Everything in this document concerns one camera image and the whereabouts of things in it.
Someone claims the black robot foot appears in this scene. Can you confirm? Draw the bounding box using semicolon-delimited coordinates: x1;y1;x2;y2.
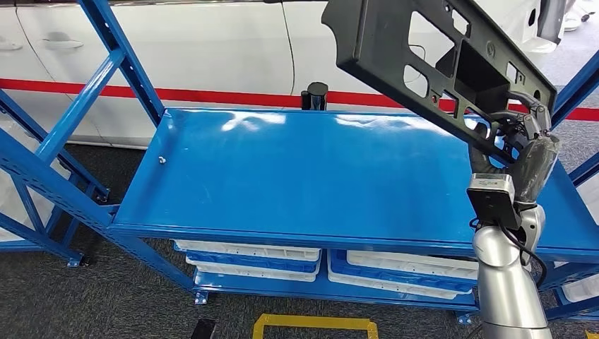
191;319;218;339

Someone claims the black plastic bracket panel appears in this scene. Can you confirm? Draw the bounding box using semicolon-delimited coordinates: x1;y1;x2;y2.
321;0;558;165

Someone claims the white plastic bin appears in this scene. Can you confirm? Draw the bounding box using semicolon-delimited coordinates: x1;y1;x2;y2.
561;275;599;303

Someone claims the white car with red stripe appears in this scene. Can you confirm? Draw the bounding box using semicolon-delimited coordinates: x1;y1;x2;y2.
0;0;599;150

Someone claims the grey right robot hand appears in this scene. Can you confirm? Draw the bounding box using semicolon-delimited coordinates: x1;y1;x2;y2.
468;91;561;204

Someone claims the black camera cable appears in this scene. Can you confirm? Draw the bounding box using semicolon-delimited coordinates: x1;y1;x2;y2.
469;217;548;289

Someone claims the black cylindrical post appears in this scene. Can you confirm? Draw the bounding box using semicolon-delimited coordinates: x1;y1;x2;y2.
300;81;329;112

